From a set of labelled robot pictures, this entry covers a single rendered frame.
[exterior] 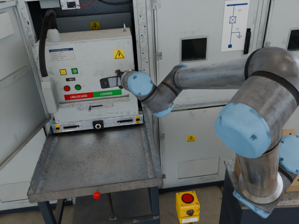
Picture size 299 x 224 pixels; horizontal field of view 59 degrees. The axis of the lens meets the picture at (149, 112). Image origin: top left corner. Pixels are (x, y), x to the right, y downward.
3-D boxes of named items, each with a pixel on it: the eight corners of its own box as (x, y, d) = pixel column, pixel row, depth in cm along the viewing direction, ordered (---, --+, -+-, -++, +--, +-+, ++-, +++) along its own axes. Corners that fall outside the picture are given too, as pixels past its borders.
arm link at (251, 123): (290, 189, 107) (315, 87, 48) (265, 224, 105) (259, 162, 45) (256, 167, 116) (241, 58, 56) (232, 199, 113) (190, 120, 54)
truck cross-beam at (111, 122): (143, 123, 161) (143, 114, 158) (53, 133, 157) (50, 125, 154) (142, 118, 166) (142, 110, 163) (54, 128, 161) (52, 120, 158)
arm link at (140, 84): (143, 102, 101) (125, 85, 97) (134, 98, 113) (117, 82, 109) (159, 85, 102) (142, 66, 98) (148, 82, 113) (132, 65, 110)
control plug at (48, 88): (57, 113, 140) (49, 82, 131) (48, 114, 139) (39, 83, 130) (60, 106, 146) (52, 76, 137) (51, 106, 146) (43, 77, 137)
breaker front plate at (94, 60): (138, 117, 159) (131, 38, 135) (56, 126, 155) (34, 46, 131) (138, 116, 160) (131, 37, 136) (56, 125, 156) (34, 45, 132)
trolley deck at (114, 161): (163, 185, 126) (163, 176, 123) (30, 203, 121) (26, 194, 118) (146, 114, 185) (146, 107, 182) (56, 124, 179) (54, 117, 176)
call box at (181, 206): (199, 222, 107) (200, 205, 102) (179, 225, 106) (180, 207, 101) (193, 206, 114) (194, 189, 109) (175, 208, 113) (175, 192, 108)
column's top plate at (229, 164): (285, 159, 146) (285, 157, 145) (317, 206, 119) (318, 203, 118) (223, 162, 147) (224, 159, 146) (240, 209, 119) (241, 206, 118)
